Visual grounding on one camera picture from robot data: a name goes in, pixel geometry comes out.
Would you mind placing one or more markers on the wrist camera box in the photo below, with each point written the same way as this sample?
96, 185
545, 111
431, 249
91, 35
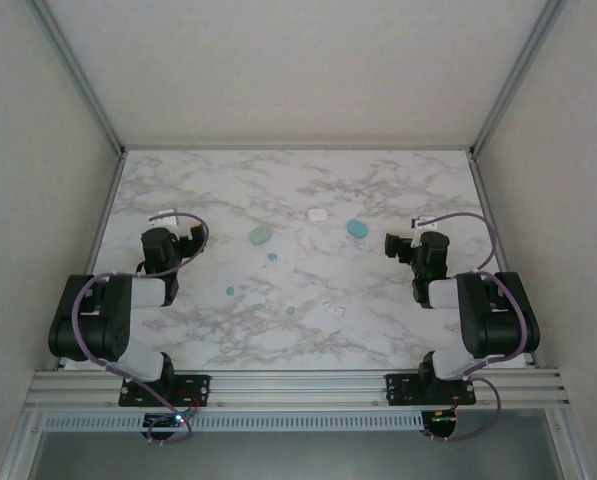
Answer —
163, 217
423, 222

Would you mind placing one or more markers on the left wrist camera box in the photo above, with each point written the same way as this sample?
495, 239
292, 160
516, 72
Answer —
163, 217

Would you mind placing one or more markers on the mint green earbud charging case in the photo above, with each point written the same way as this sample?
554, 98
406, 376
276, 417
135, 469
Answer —
260, 236

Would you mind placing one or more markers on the small controller board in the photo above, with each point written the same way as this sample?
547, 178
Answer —
168, 421
440, 420

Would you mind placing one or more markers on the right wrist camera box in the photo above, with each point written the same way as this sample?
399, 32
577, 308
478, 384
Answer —
423, 222

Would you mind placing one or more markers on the aluminium frame leg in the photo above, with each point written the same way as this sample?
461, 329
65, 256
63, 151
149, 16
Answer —
570, 450
22, 445

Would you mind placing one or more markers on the blue earbud charging case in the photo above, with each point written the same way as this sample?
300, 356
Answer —
357, 228

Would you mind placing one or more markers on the white earbud charging case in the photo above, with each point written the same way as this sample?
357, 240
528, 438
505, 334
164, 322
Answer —
317, 215

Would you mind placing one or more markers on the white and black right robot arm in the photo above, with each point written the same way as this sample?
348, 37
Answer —
498, 320

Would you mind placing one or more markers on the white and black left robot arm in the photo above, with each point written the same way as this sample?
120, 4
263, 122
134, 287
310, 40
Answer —
103, 310

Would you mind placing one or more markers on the aluminium table side rail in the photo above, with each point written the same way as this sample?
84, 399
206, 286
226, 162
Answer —
487, 200
94, 250

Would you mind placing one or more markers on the aluminium frame post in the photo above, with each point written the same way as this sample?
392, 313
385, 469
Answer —
79, 75
515, 75

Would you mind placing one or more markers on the wide aluminium base rail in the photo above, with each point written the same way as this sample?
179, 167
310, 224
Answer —
298, 385

